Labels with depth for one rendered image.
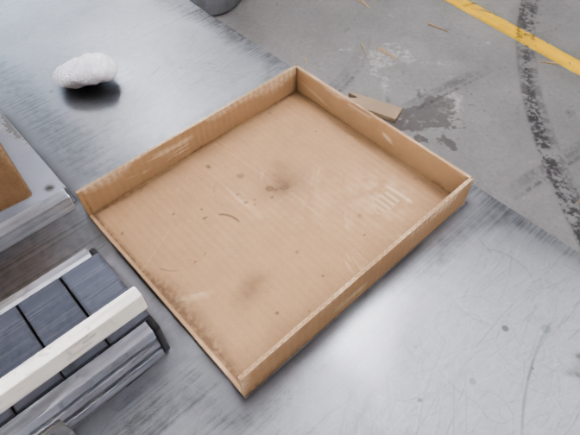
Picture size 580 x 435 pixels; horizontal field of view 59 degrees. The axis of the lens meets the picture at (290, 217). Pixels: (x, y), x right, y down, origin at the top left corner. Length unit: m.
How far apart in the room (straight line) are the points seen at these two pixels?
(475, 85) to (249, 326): 1.79
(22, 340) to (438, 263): 0.37
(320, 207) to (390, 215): 0.07
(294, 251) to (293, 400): 0.14
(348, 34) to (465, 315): 1.94
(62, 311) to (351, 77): 1.76
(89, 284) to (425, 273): 0.30
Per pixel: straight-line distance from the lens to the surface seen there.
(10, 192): 0.58
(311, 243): 0.51
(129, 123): 0.67
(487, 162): 1.84
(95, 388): 0.44
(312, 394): 0.44
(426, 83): 2.11
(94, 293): 0.46
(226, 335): 0.46
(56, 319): 0.46
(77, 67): 0.73
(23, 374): 0.41
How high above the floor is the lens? 1.25
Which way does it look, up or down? 52 degrees down
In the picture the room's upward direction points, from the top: 2 degrees counter-clockwise
